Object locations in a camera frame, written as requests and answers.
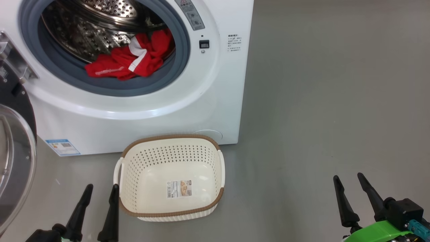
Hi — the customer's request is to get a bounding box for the cream basket with brown rim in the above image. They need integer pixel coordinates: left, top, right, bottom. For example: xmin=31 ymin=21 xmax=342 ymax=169
xmin=114 ymin=134 xmax=225 ymax=222

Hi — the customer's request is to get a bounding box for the teal cable connector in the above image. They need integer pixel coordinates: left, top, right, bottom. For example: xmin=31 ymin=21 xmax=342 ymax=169
xmin=408 ymin=219 xmax=430 ymax=240

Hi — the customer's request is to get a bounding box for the round white filter cover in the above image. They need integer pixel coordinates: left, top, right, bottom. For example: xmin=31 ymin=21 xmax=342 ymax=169
xmin=193 ymin=130 xmax=223 ymax=142

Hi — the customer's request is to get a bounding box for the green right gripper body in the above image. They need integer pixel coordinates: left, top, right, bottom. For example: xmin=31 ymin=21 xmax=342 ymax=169
xmin=343 ymin=220 xmax=415 ymax=242

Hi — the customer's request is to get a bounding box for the small printed text sticker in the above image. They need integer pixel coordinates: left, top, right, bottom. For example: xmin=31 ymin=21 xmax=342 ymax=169
xmin=227 ymin=34 xmax=242 ymax=51

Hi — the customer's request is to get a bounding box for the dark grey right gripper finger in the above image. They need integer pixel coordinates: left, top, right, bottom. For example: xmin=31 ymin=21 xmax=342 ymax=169
xmin=333 ymin=175 xmax=361 ymax=234
xmin=357 ymin=173 xmax=390 ymax=221

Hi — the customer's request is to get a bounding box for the printed label sticker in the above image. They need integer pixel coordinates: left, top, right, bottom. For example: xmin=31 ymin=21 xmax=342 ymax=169
xmin=167 ymin=180 xmax=192 ymax=199

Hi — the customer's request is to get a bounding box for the white front-load washing machine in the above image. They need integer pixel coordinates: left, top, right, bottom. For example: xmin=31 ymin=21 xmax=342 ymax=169
xmin=0 ymin=0 xmax=254 ymax=157

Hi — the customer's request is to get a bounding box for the blue energy label sticker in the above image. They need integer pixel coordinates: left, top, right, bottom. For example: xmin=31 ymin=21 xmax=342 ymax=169
xmin=45 ymin=139 xmax=81 ymax=156

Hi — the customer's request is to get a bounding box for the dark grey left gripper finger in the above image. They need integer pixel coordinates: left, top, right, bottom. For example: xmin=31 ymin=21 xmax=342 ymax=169
xmin=97 ymin=184 xmax=120 ymax=242
xmin=66 ymin=184 xmax=94 ymax=242

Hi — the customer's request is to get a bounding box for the grey warning label strip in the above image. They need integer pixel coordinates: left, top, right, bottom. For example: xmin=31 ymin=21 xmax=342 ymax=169
xmin=175 ymin=0 xmax=205 ymax=31

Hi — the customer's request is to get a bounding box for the red and white garment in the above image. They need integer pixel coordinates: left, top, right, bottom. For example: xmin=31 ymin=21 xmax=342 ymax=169
xmin=85 ymin=29 xmax=175 ymax=81

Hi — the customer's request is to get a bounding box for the silver metal door hinge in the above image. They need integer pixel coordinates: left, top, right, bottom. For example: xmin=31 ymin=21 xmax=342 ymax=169
xmin=0 ymin=32 xmax=39 ymax=81

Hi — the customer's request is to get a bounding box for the black round glass washer door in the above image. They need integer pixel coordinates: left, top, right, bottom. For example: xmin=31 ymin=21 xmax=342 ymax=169
xmin=0 ymin=66 xmax=37 ymax=236

